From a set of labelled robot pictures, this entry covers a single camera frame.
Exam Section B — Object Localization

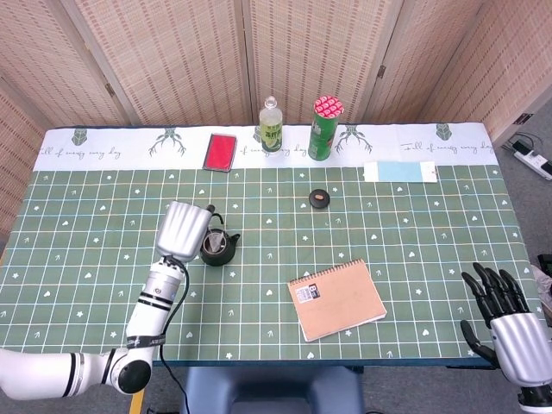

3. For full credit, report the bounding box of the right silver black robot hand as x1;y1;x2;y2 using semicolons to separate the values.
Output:
460;261;552;388

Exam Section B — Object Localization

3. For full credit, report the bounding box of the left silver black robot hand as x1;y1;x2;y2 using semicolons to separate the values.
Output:
154;200;211;263

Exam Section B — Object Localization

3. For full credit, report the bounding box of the black cast iron teapot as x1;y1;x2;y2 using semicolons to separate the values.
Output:
199;204;242;267

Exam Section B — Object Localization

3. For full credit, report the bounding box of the small black round lid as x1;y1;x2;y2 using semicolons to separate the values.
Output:
308;188;331;210

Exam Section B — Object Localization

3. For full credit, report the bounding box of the shoe beside table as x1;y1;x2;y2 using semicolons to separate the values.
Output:
533;254;552;311

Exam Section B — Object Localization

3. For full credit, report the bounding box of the red flat case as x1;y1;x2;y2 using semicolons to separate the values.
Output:
202;133;238;173

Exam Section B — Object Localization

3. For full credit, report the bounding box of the green grid tablecloth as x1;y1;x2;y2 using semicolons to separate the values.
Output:
0;123;552;367

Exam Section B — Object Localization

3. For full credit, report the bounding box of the clear bottle with green label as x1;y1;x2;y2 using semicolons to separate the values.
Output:
259;95;284;157

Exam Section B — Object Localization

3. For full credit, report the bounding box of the green chips can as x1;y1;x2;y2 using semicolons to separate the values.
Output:
307;95;344;162

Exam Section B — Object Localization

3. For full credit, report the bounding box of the woven bamboo folding screen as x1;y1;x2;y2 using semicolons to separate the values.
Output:
0;0;552;242

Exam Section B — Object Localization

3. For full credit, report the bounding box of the brown spiral notebook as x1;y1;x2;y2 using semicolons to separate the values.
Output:
287;259;388;343

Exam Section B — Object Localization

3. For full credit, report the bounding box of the blue chair seat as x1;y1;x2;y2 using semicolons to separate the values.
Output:
179;366;366;414

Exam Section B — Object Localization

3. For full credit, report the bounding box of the white power strip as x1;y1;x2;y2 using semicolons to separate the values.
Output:
512;141;552;181

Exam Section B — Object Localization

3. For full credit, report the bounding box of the blue and white card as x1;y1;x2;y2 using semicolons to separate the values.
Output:
363;160;436;184

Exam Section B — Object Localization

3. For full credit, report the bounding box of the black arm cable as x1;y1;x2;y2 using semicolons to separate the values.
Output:
158;256;191;414

